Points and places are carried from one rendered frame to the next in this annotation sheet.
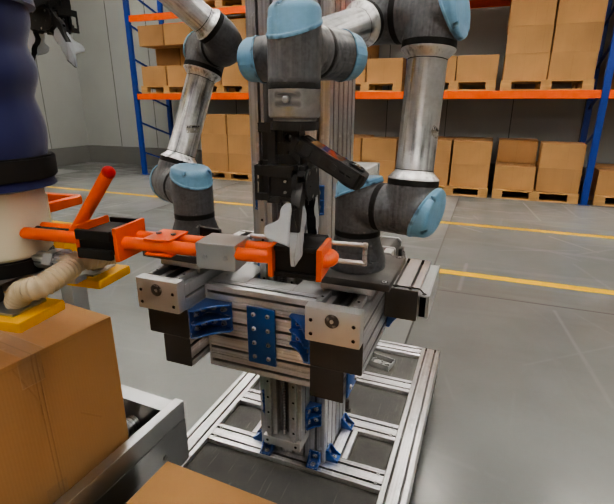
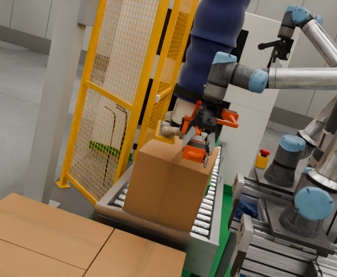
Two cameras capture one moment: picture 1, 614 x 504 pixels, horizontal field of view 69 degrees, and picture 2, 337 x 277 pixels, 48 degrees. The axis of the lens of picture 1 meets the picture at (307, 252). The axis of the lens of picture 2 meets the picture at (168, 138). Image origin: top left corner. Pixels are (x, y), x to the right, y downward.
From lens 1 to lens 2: 1.22 m
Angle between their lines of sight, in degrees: 68
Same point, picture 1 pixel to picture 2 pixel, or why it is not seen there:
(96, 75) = not seen: outside the picture
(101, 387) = (189, 199)
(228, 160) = not seen: outside the picture
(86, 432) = (174, 210)
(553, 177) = not seen: outside the picture
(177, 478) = (178, 256)
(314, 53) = (217, 72)
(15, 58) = (209, 60)
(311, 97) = (211, 87)
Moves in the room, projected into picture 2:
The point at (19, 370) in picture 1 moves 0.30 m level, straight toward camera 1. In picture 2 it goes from (167, 164) to (127, 171)
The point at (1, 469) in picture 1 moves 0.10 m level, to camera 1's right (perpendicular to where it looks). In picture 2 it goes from (145, 191) to (148, 200)
